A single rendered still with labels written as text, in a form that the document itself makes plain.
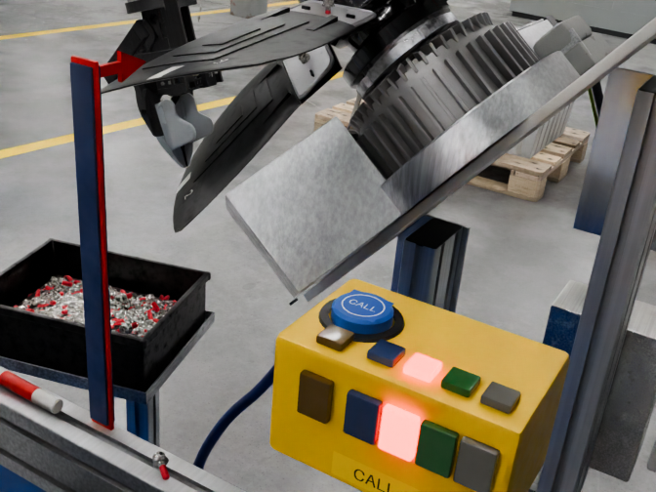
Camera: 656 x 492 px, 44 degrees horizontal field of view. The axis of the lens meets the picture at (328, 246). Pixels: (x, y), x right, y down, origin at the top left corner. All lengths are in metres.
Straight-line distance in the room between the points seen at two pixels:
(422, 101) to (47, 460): 0.50
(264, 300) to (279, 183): 1.83
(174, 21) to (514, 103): 0.42
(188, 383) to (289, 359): 1.80
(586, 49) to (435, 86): 0.32
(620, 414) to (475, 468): 0.68
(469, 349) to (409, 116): 0.40
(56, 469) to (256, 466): 1.26
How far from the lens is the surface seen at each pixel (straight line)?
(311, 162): 0.88
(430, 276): 1.03
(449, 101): 0.86
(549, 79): 0.87
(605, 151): 1.01
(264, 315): 2.60
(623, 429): 1.15
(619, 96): 0.99
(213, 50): 0.76
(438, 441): 0.47
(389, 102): 0.88
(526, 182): 3.75
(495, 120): 0.83
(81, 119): 0.64
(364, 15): 0.90
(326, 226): 0.87
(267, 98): 1.01
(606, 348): 0.99
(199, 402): 2.23
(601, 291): 0.96
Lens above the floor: 1.34
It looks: 26 degrees down
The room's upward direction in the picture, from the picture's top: 5 degrees clockwise
